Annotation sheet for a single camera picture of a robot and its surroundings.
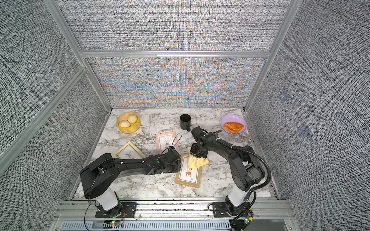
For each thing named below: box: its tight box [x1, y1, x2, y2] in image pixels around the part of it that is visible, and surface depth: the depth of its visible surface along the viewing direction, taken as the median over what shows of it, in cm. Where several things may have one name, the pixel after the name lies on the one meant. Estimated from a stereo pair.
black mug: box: [179, 113, 192, 132], surface depth 106 cm
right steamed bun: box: [127, 113, 138, 124], surface depth 108 cm
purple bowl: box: [220, 113, 248, 135], surface depth 108 cm
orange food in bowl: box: [223, 121, 245, 134], surface depth 106 cm
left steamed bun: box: [118, 119, 131, 128], surface depth 105 cm
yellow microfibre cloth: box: [187, 147, 211, 170], surface depth 88 cm
